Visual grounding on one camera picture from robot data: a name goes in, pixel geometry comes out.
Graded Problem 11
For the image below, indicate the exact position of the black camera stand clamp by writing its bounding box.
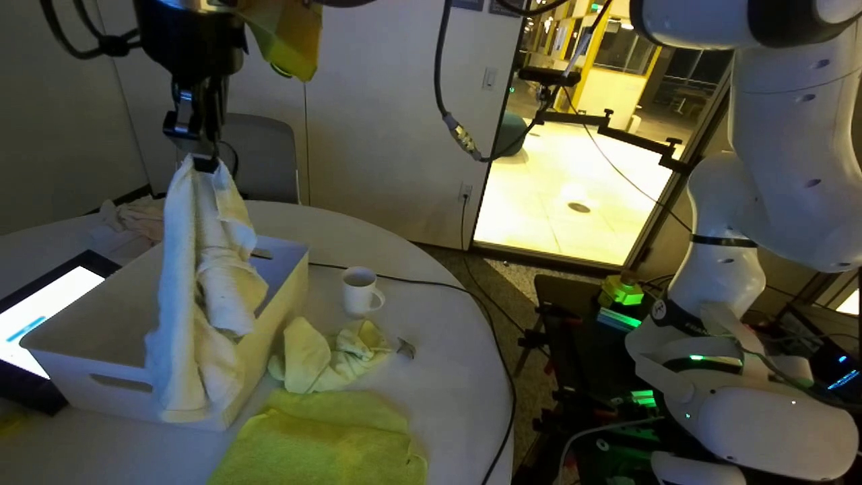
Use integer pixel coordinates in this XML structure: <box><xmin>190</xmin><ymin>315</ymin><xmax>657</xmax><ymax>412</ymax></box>
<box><xmin>594</xmin><ymin>106</ymin><xmax>703</xmax><ymax>177</ymax></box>

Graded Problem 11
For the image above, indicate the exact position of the white plastic box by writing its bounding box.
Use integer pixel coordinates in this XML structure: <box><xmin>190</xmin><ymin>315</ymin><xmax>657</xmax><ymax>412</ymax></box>
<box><xmin>18</xmin><ymin>223</ymin><xmax>311</xmax><ymax>433</ymax></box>

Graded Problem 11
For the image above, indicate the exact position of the yellow-green microfiber towel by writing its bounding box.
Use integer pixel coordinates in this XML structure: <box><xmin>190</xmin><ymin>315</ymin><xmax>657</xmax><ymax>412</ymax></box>
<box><xmin>210</xmin><ymin>386</ymin><xmax>430</xmax><ymax>485</ymax></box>

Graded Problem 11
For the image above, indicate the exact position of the pink crumpled cloth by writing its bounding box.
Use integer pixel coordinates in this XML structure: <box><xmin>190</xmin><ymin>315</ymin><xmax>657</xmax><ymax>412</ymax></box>
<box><xmin>95</xmin><ymin>194</ymin><xmax>173</xmax><ymax>246</ymax></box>

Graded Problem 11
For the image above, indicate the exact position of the black bag with strap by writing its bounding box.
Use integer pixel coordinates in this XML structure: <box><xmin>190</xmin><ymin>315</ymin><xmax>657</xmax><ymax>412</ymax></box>
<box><xmin>146</xmin><ymin>137</ymin><xmax>249</xmax><ymax>204</ymax></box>

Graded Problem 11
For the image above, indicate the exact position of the tablet device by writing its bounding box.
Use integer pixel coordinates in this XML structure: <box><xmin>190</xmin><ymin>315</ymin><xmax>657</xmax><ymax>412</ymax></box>
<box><xmin>0</xmin><ymin>247</ymin><xmax>124</xmax><ymax>419</ymax></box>

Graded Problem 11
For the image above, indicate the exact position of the white cloth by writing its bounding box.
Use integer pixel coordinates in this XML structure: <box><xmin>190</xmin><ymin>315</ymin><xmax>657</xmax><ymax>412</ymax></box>
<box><xmin>143</xmin><ymin>155</ymin><xmax>272</xmax><ymax>425</ymax></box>

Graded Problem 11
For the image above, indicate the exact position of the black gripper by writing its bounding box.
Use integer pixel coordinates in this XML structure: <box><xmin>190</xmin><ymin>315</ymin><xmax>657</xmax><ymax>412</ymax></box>
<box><xmin>132</xmin><ymin>5</ymin><xmax>249</xmax><ymax>176</ymax></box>

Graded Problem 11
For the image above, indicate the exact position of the grey chair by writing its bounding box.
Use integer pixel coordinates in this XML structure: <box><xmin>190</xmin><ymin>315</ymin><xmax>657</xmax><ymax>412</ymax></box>
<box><xmin>173</xmin><ymin>110</ymin><xmax>302</xmax><ymax>204</ymax></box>

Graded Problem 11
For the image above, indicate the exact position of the small pale yellow cloth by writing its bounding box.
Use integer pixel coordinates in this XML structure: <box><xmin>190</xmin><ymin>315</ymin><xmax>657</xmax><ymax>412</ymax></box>
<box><xmin>266</xmin><ymin>315</ymin><xmax>399</xmax><ymax>397</ymax></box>

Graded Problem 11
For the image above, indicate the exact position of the black robot wrist cable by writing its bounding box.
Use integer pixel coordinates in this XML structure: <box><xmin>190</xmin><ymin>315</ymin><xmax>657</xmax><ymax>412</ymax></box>
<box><xmin>37</xmin><ymin>0</ymin><xmax>548</xmax><ymax>167</ymax></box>

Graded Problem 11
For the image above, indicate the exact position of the black equipment cart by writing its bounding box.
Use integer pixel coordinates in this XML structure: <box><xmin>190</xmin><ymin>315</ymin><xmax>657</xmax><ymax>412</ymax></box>
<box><xmin>515</xmin><ymin>272</ymin><xmax>694</xmax><ymax>485</ymax></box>

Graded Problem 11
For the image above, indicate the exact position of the white mug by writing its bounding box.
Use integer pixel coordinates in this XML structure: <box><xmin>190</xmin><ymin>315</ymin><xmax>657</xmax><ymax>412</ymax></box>
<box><xmin>341</xmin><ymin>265</ymin><xmax>387</xmax><ymax>318</ymax></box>

